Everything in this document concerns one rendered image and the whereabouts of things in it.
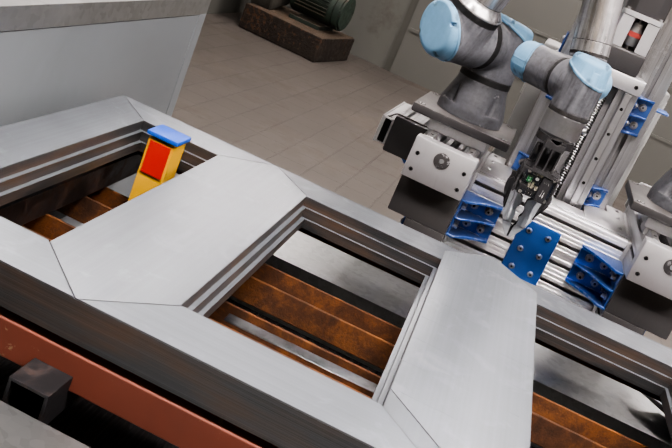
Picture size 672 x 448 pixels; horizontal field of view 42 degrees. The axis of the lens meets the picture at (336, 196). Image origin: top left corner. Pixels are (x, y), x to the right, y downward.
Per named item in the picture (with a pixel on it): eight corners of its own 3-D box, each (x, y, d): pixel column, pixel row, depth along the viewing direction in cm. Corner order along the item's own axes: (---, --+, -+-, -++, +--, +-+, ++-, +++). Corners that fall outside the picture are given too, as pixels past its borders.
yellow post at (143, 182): (141, 244, 157) (174, 149, 151) (117, 232, 157) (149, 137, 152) (153, 237, 162) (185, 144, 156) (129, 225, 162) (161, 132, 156)
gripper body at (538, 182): (508, 192, 158) (537, 133, 154) (509, 182, 166) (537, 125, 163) (547, 210, 157) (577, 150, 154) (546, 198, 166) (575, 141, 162)
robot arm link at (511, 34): (522, 90, 190) (550, 32, 186) (482, 79, 182) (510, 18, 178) (486, 70, 199) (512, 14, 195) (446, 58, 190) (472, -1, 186)
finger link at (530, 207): (506, 242, 162) (527, 199, 159) (507, 233, 168) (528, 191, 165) (521, 249, 162) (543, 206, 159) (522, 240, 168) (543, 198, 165)
